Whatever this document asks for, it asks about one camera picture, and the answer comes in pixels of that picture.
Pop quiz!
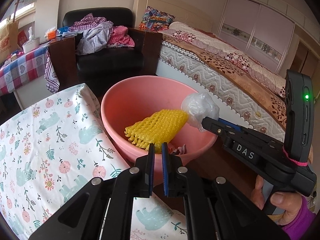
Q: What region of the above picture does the cartoon print pillow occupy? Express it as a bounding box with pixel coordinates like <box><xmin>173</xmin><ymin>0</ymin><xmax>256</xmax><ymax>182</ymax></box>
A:
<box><xmin>139</xmin><ymin>6</ymin><xmax>175</xmax><ymax>32</ymax></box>

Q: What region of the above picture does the grey garment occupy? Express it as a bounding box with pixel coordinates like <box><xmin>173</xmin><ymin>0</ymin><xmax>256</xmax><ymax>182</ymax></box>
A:
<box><xmin>76</xmin><ymin>21</ymin><xmax>113</xmax><ymax>55</ymax></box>

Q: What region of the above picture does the purple floral cloth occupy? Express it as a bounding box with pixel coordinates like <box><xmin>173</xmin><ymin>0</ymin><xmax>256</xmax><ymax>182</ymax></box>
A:
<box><xmin>44</xmin><ymin>51</ymin><xmax>60</xmax><ymax>94</ymax></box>

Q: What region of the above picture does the pink plastic basin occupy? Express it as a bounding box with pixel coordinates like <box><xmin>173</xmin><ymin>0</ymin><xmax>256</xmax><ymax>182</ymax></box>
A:
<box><xmin>100</xmin><ymin>75</ymin><xmax>218</xmax><ymax>187</ymax></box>

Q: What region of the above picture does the person's right hand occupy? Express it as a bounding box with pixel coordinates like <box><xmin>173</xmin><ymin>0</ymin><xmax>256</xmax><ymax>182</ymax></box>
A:
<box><xmin>251</xmin><ymin>174</ymin><xmax>316</xmax><ymax>227</ymax></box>

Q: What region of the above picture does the orange tissue pack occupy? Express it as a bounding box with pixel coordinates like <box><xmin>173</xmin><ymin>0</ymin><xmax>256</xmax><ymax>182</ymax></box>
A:
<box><xmin>45</xmin><ymin>27</ymin><xmax>58</xmax><ymax>40</ymax></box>

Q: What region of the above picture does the white plastic bag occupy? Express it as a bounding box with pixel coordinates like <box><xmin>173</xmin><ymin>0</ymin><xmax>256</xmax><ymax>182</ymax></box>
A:
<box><xmin>180</xmin><ymin>92</ymin><xmax>220</xmax><ymax>132</ymax></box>

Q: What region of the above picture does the blue packet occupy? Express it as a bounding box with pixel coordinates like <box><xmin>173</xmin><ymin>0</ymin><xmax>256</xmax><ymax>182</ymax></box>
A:
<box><xmin>56</xmin><ymin>26</ymin><xmax>72</xmax><ymax>37</ymax></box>

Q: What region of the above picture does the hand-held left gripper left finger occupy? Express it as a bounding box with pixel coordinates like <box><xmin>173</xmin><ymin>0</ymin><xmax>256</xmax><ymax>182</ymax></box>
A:
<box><xmin>29</xmin><ymin>142</ymin><xmax>155</xmax><ymax>240</ymax></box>

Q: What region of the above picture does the bed with cream headboard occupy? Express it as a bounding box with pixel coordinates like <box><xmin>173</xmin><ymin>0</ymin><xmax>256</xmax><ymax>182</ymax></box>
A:
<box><xmin>132</xmin><ymin>0</ymin><xmax>290</xmax><ymax>140</ymax></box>

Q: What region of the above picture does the purple checked shirt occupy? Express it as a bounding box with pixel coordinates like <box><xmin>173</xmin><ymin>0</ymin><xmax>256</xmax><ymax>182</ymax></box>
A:
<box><xmin>69</xmin><ymin>14</ymin><xmax>110</xmax><ymax>30</ymax></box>

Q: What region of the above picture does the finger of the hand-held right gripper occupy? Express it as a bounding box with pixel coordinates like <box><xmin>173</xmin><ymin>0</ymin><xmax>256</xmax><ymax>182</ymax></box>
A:
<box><xmin>201</xmin><ymin>117</ymin><xmax>240</xmax><ymax>141</ymax></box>
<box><xmin>219</xmin><ymin>119</ymin><xmax>248</xmax><ymax>134</ymax></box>

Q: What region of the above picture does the wardrobe with sliding doors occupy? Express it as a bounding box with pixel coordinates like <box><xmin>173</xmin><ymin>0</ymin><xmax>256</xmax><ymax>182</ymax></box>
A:
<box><xmin>216</xmin><ymin>0</ymin><xmax>320</xmax><ymax>80</ymax></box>

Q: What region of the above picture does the white bowl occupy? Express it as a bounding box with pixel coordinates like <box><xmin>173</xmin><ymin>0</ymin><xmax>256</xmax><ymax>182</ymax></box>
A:
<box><xmin>22</xmin><ymin>37</ymin><xmax>40</xmax><ymax>53</ymax></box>

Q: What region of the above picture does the large yellow foam net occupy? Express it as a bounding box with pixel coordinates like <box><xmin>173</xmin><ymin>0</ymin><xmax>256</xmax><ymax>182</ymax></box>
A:
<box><xmin>124</xmin><ymin>109</ymin><xmax>190</xmax><ymax>154</ymax></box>

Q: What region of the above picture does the plaid heart tablecloth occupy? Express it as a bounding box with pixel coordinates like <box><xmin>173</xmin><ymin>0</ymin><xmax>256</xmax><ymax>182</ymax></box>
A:
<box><xmin>0</xmin><ymin>45</ymin><xmax>49</xmax><ymax>97</ymax></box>

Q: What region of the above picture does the pink dotted garment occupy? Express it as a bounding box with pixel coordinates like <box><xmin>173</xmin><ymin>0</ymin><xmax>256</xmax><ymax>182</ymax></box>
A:
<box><xmin>107</xmin><ymin>26</ymin><xmax>135</xmax><ymax>47</ymax></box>

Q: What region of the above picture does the red white paper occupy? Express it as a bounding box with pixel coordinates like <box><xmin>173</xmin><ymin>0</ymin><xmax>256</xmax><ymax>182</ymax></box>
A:
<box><xmin>167</xmin><ymin>144</ymin><xmax>187</xmax><ymax>155</ymax></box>

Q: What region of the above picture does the red packet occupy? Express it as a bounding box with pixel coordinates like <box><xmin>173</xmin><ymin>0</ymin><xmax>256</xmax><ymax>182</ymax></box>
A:
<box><xmin>17</xmin><ymin>30</ymin><xmax>28</xmax><ymax>48</ymax></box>

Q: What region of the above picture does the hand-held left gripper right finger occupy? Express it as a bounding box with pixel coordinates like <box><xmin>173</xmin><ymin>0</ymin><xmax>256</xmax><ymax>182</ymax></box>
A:
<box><xmin>161</xmin><ymin>142</ymin><xmax>290</xmax><ymax>240</ymax></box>

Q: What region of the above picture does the brown paper shopping bag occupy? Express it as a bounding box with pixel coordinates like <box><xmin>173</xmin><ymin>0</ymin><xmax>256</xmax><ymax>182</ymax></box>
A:
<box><xmin>0</xmin><ymin>20</ymin><xmax>19</xmax><ymax>64</ymax></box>

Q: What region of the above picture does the black armchair with clothes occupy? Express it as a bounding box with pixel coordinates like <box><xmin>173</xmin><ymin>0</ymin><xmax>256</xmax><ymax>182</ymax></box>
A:
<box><xmin>47</xmin><ymin>7</ymin><xmax>163</xmax><ymax>92</ymax></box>

